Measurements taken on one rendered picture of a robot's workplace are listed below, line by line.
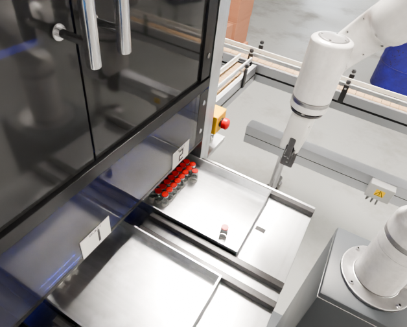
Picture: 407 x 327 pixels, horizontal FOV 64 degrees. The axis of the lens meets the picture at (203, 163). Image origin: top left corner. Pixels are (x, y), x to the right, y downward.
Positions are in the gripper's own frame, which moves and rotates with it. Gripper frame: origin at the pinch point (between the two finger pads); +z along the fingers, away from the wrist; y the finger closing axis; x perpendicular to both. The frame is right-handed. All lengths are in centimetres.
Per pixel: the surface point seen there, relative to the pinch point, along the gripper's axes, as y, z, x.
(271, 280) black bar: 21.6, 20.3, 8.8
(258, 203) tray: -1.7, 22.2, -4.0
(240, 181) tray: -5.6, 20.5, -12.2
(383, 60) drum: -322, 80, 23
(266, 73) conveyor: -82, 20, -34
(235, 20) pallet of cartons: -264, 64, -130
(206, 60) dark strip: -3.2, -16.6, -28.4
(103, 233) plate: 39.1, 9.3, -27.9
